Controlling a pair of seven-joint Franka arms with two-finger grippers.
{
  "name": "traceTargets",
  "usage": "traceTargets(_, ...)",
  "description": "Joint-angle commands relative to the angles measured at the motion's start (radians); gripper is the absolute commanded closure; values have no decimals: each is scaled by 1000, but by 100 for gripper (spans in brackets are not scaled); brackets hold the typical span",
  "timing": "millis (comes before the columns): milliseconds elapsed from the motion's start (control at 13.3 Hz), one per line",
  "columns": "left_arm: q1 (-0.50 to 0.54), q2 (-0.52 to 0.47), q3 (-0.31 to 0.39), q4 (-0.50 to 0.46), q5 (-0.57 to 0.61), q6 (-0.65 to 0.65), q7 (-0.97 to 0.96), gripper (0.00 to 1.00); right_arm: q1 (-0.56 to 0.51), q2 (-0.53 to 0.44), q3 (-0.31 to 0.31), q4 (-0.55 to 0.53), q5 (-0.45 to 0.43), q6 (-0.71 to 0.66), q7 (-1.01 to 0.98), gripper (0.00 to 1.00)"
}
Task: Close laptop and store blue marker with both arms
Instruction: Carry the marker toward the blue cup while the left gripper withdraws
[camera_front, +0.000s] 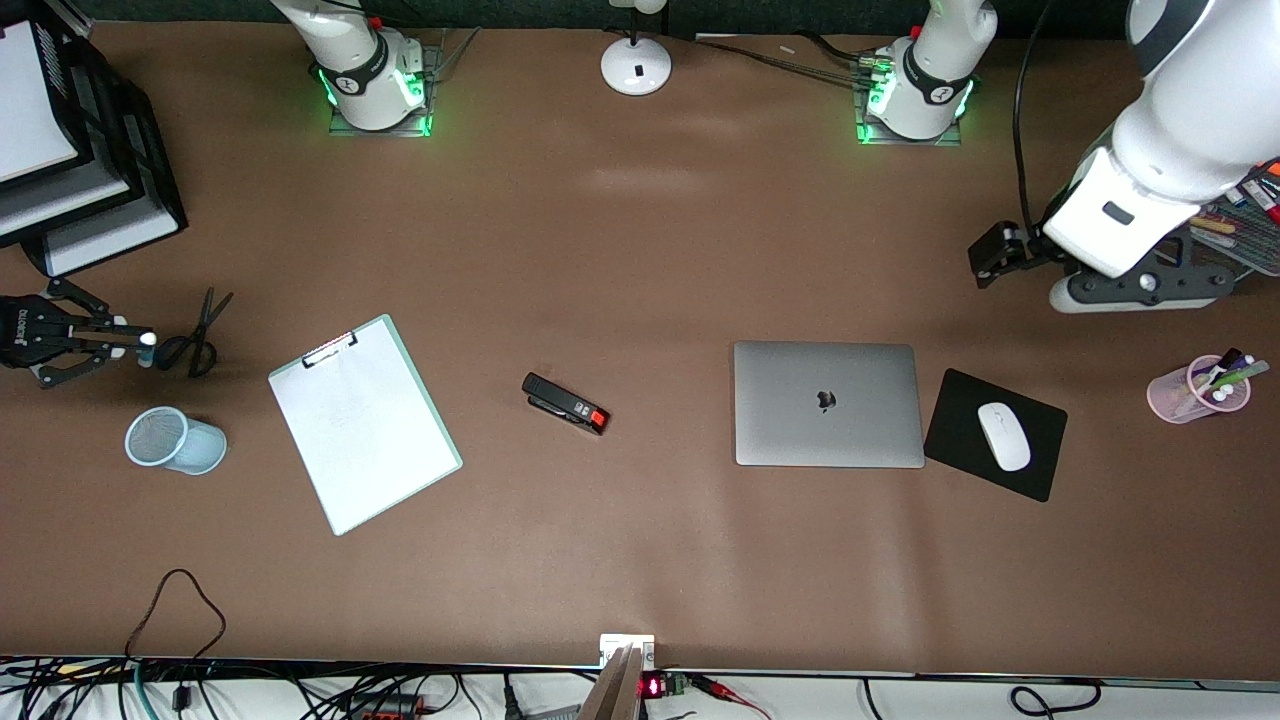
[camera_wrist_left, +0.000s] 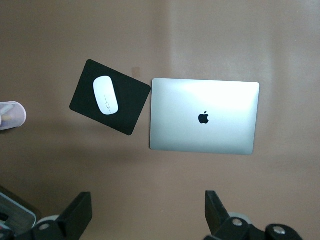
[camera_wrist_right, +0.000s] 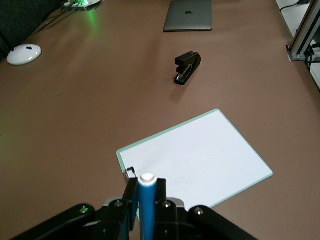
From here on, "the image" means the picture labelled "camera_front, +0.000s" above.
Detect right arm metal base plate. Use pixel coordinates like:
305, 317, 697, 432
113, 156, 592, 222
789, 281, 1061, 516
328, 40, 443, 138

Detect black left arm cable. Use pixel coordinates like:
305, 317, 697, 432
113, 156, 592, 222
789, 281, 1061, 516
1012, 0, 1056, 246

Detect red marker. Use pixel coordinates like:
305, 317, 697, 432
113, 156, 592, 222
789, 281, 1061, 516
1242, 170, 1280, 226

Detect tangled cables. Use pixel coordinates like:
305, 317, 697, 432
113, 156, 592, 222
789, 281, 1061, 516
0, 655, 601, 720

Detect black stapler with red end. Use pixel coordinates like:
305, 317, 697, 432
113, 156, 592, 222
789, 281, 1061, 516
521, 372, 610, 437

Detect mint green clipboard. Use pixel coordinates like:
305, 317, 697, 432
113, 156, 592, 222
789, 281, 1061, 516
267, 313, 464, 538

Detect black looped cable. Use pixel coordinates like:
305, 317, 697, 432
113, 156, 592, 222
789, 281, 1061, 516
125, 568, 227, 713

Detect white computer mouse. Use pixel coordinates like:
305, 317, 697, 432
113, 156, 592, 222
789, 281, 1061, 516
977, 402, 1032, 473

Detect black mesh desk tray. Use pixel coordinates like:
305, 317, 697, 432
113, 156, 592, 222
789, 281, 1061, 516
1185, 160, 1280, 278

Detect white paper sheet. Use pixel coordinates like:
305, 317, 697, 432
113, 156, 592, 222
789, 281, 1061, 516
269, 322, 456, 534

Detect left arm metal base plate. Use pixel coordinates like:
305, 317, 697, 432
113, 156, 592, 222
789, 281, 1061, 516
855, 60, 965, 148

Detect black scissors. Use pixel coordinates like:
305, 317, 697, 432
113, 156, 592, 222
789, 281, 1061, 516
156, 287, 235, 379

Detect black mouse pad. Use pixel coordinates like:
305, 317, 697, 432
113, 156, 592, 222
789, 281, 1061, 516
922, 367, 1069, 503

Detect pink translucent pen cup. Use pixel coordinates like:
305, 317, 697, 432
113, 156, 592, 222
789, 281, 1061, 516
1146, 355, 1253, 425

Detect silver laptop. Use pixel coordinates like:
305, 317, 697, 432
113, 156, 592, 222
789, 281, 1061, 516
733, 340, 927, 469

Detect black cable bundle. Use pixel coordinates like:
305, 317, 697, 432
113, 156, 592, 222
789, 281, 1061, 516
690, 33, 886, 86

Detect black stacked paper tray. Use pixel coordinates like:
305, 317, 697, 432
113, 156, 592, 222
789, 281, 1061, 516
0, 0, 189, 279

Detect green marker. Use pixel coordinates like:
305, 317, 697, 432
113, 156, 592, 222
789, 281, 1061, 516
1198, 360, 1271, 393

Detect white round lamp base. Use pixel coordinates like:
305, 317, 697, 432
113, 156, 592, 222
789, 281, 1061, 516
600, 0, 673, 98

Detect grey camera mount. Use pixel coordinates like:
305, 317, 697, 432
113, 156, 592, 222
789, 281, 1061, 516
578, 633, 657, 720

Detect light blue mesh pen cup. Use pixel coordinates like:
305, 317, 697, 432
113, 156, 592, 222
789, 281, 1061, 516
124, 405, 229, 476

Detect black coiled cable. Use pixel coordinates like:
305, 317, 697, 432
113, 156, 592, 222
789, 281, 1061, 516
860, 678, 1106, 720

